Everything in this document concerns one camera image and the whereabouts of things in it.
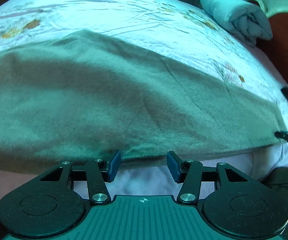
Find floral pink bed sheet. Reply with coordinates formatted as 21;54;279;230
0;0;288;199

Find grey-brown fleece pants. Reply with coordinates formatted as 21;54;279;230
0;30;286;174

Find rolled grey-blue quilt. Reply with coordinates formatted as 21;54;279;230
200;0;273;47

